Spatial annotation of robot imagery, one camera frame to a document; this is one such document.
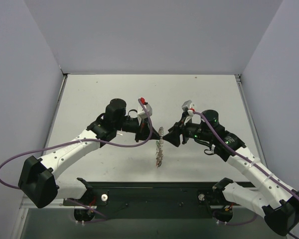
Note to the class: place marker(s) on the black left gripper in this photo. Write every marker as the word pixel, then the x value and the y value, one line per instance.
pixel 143 132

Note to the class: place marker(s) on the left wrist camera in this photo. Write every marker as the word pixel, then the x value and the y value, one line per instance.
pixel 144 111

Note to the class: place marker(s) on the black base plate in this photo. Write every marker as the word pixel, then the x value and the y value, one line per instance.
pixel 154 200

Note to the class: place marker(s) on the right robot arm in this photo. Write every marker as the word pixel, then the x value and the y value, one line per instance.
pixel 281 220

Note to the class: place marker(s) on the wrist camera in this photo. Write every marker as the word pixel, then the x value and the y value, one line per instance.
pixel 188 105
pixel 144 111

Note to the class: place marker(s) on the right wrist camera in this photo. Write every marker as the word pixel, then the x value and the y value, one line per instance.
pixel 188 105

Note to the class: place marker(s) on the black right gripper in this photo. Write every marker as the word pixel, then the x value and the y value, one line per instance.
pixel 182 133

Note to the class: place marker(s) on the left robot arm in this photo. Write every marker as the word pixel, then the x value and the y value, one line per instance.
pixel 39 176

